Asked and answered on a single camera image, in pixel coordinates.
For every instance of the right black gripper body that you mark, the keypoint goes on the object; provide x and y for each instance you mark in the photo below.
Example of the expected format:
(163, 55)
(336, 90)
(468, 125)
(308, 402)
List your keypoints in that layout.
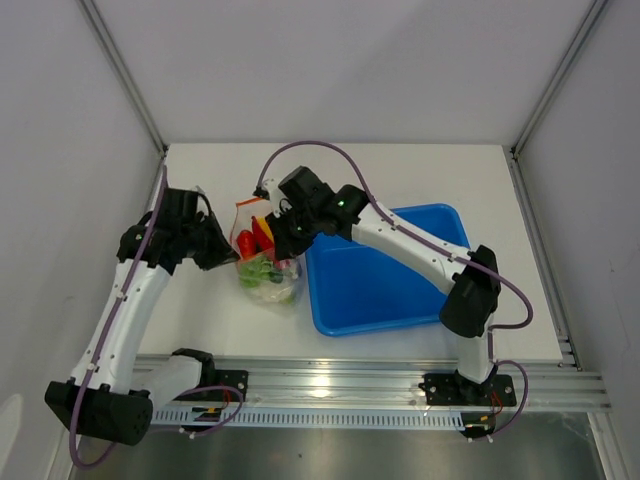
(296, 229)

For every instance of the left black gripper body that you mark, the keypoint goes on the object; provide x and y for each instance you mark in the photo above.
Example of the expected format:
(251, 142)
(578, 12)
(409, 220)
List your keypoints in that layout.
(206, 245)

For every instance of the yellow mango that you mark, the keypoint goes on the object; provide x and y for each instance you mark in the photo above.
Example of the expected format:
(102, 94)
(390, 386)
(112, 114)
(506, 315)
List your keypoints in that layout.
(266, 230)

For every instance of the blue plastic bin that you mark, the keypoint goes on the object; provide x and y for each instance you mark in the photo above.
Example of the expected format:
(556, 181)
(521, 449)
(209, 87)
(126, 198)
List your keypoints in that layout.
(356, 289)

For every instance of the green grape bunch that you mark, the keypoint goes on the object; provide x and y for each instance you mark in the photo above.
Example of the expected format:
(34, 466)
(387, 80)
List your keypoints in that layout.
(255, 271)

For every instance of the clear zip bag orange zipper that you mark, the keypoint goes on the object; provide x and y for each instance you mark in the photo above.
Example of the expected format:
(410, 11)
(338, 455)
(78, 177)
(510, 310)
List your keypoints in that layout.
(283, 270)

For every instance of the white slotted cable duct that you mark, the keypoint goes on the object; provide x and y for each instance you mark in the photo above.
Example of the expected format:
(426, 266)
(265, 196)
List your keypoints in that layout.
(412, 419)

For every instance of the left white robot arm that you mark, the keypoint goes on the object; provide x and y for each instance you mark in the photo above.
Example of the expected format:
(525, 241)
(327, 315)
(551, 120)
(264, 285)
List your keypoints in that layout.
(100, 399)

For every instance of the red tomato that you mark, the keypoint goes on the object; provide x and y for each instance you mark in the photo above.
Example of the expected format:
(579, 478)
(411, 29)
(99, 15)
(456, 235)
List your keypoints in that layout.
(246, 243)

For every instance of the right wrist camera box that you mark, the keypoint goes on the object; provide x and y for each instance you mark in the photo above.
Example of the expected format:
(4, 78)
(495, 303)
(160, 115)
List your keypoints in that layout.
(268, 190)

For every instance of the red chili pepper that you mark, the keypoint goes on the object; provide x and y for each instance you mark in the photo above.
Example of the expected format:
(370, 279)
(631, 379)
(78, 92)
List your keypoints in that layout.
(259, 235)

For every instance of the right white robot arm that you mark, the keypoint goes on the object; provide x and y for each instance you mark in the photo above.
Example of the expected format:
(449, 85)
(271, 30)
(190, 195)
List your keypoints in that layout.
(465, 277)

